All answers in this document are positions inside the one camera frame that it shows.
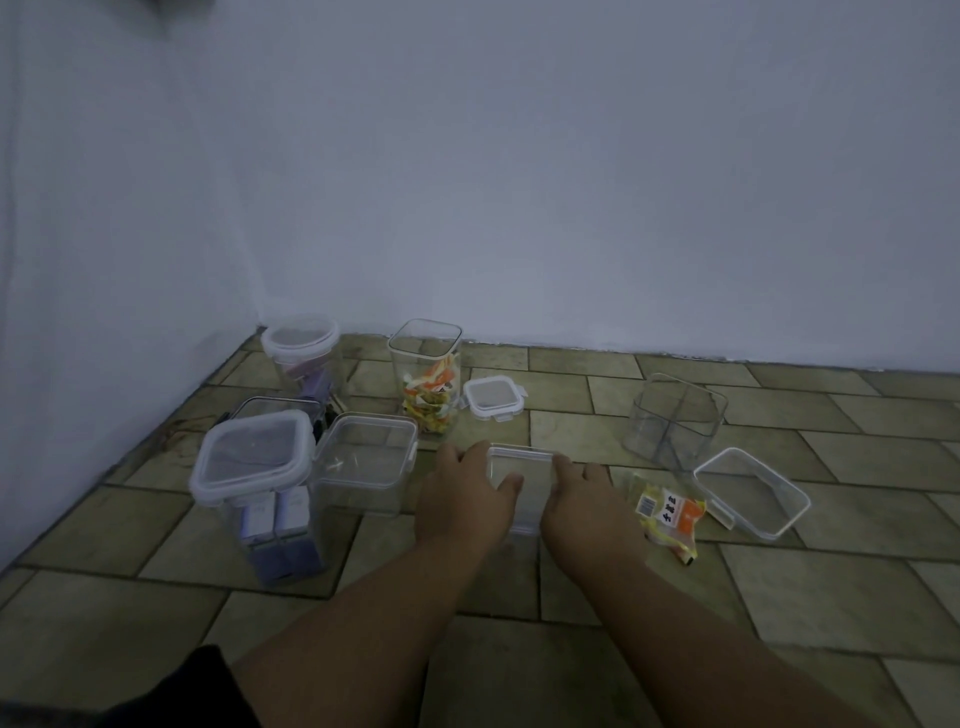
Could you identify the purple binder clip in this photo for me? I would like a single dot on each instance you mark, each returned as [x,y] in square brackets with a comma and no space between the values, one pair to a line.
[316,384]

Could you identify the person's left forearm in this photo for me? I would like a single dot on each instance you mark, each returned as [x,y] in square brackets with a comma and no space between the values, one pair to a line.
[360,645]

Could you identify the person's right hand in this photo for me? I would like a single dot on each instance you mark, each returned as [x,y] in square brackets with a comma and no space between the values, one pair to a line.
[592,525]

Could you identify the clear container black clip lid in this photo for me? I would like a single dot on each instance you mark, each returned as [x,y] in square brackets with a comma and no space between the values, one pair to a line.
[262,405]

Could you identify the large tall clear container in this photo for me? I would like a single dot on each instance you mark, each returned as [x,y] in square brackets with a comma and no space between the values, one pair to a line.
[225,525]

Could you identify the person's left hand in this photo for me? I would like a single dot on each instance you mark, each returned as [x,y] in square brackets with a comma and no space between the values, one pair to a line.
[465,510]

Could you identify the person's right forearm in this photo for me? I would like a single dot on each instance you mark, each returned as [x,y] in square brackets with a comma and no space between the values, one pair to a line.
[712,660]

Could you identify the heap of colorful snack packets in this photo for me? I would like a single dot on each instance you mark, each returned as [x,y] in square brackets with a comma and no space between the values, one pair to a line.
[429,397]

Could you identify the tall clear jar with snacks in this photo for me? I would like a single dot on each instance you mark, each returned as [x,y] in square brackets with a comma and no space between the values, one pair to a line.
[424,337]

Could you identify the small clear plastic container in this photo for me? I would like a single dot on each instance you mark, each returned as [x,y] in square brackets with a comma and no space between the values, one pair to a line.
[529,510]

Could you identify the orange yellow snack packet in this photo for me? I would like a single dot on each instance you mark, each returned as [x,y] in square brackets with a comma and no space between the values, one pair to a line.
[671,514]

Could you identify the person's black clothing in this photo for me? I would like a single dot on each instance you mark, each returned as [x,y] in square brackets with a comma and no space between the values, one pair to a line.
[187,694]

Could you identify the square clear plastic container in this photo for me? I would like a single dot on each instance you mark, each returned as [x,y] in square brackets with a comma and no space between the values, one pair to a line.
[675,420]

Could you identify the low square clear container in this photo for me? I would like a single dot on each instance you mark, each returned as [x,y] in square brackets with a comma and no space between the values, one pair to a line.
[360,499]

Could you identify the small square white-rimmed lid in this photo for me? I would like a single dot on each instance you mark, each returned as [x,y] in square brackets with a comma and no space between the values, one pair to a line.
[493,397]

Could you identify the shallow rectangular clear container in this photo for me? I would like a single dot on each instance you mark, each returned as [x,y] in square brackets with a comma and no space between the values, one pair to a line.
[750,499]

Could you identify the large white-rimmed lid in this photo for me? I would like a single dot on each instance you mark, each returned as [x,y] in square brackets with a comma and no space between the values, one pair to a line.
[251,454]

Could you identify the pink binder clip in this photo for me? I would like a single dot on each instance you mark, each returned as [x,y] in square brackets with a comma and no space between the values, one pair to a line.
[307,367]

